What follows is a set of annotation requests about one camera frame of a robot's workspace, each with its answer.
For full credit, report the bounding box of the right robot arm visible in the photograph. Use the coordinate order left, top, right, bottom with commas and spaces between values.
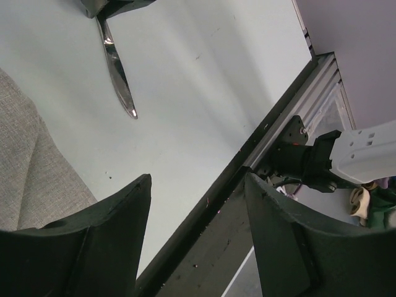
82, 1, 395, 193

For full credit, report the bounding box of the aluminium cross rail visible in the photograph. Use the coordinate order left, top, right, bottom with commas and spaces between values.
241, 53, 340, 169

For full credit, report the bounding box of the grey cloth napkin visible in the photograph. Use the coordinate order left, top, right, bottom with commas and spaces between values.
1, 71, 96, 231

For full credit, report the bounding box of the silver knife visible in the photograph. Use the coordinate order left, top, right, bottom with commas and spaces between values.
96, 15, 139, 119

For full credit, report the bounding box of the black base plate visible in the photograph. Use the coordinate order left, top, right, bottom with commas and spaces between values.
134, 58, 318, 296

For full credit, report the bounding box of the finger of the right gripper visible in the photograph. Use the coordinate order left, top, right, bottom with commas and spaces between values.
80, 0, 155, 19

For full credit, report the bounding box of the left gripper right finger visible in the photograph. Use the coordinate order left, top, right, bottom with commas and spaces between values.
244, 173, 395, 296

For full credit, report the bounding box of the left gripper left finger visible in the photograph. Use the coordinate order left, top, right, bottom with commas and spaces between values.
1, 174, 152, 296

